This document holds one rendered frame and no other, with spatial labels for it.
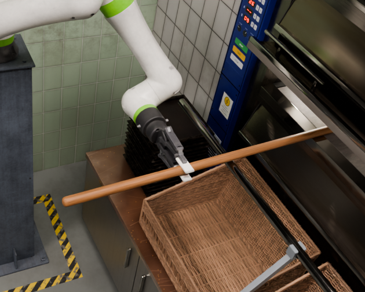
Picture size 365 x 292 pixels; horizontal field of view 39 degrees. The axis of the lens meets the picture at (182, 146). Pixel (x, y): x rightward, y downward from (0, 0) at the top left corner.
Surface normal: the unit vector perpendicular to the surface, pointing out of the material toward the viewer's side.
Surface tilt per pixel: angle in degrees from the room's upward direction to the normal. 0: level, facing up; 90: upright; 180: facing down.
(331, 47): 70
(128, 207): 0
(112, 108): 90
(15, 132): 90
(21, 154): 90
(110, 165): 0
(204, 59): 90
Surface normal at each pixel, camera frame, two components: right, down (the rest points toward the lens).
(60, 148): 0.48, 0.66
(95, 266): 0.18, -0.73
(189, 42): -0.86, 0.21
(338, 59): -0.75, -0.05
